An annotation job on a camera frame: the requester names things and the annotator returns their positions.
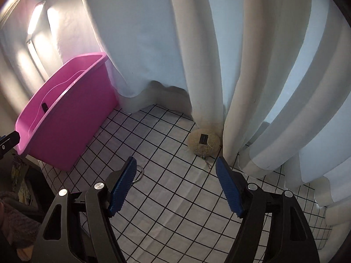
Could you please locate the pink plastic bin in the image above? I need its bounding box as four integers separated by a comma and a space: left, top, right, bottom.
14, 52, 119, 172

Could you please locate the pink fuzzy cloth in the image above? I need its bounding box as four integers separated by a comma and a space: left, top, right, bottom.
0, 193, 41, 242

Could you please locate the small silver bangle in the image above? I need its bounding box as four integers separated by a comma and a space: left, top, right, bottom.
133, 164, 145, 183

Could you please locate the white black-checked tablecloth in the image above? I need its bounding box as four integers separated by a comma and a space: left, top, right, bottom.
41, 103, 333, 263

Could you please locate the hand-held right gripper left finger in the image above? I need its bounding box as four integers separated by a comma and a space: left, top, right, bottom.
33, 156, 138, 263

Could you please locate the white curtain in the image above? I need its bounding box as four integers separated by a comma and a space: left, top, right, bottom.
0, 0, 351, 207

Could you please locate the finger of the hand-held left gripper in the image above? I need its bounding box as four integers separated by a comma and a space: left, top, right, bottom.
0, 131, 21, 159

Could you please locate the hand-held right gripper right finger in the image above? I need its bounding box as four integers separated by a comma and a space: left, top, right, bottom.
215, 157, 320, 263

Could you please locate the colourful printed paper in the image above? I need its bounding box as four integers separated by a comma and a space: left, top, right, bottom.
11, 156, 30, 206

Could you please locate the beige fluffy pompom keychain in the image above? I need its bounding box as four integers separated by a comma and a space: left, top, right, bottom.
188, 127, 220, 167

